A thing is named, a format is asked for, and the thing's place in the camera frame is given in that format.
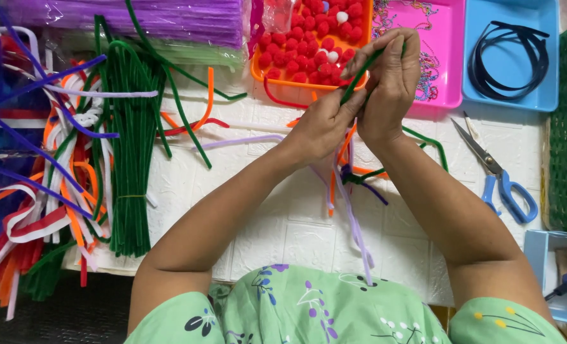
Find person's right hand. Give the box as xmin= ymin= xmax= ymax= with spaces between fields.
xmin=343 ymin=28 xmax=422 ymax=150

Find person's left hand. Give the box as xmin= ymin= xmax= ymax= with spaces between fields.
xmin=283 ymin=88 xmax=368 ymax=169

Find dark green pipe cleaner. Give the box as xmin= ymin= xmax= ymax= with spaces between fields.
xmin=402 ymin=125 xmax=449 ymax=174
xmin=123 ymin=0 xmax=249 ymax=102
xmin=339 ymin=45 xmax=387 ymax=106
xmin=161 ymin=64 xmax=213 ymax=170

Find twisted multicolour pipe cleaner bundle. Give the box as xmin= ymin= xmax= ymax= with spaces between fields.
xmin=309 ymin=119 xmax=390 ymax=287

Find pink plastic tray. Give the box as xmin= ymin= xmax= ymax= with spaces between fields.
xmin=372 ymin=0 xmax=466 ymax=110

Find orange plastic tray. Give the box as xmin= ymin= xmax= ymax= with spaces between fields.
xmin=250 ymin=0 xmax=375 ymax=92

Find heap of red pompoms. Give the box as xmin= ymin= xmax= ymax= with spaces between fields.
xmin=257 ymin=0 xmax=365 ymax=87

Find red pipe cleaner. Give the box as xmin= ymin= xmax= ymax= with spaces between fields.
xmin=157 ymin=118 xmax=230 ymax=138
xmin=263 ymin=76 xmax=310 ymax=110

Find white pipe cleaner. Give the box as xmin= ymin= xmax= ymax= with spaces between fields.
xmin=228 ymin=122 xmax=291 ymax=133

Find blue plastic tray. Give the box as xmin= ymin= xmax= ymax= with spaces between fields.
xmin=462 ymin=0 xmax=561 ymax=113

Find clear plastic bag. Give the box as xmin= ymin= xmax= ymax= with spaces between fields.
xmin=247 ymin=0 xmax=304 ymax=59

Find lavender pipe cleaner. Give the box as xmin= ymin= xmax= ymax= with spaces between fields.
xmin=45 ymin=85 xmax=159 ymax=98
xmin=192 ymin=134 xmax=285 ymax=153

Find orange pipe cleaner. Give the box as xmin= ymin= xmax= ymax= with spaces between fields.
xmin=161 ymin=67 xmax=216 ymax=133

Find stack of black headbands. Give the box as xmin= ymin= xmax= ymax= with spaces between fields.
xmin=469 ymin=20 xmax=550 ymax=102

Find white embossed foam mat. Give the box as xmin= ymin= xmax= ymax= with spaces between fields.
xmin=61 ymin=72 xmax=551 ymax=307

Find pack of light green pipe cleaners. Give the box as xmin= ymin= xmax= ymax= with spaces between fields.
xmin=49 ymin=29 xmax=246 ymax=72

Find green and yellow woven basket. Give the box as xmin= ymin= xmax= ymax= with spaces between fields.
xmin=540 ymin=14 xmax=567 ymax=237

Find green floral shirt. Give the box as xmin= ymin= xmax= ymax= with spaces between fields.
xmin=123 ymin=264 xmax=567 ymax=344

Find tied bundle of green pipe cleaners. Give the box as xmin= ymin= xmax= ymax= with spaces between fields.
xmin=92 ymin=40 xmax=170 ymax=259

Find light blue box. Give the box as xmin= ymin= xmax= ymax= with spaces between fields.
xmin=523 ymin=229 xmax=567 ymax=328

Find pack of purple pipe cleaners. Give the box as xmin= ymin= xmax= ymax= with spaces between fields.
xmin=0 ymin=0 xmax=251 ymax=49

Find heap of mixed pipe cleaners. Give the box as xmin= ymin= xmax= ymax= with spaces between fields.
xmin=0 ymin=26 xmax=122 ymax=321

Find pack of blue pipe cleaners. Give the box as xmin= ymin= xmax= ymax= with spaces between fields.
xmin=0 ymin=62 xmax=50 ymax=249

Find colourful bead chains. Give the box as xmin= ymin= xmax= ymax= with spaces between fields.
xmin=373 ymin=0 xmax=442 ymax=102

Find blue handled scissors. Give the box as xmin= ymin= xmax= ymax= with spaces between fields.
xmin=450 ymin=111 xmax=539 ymax=225

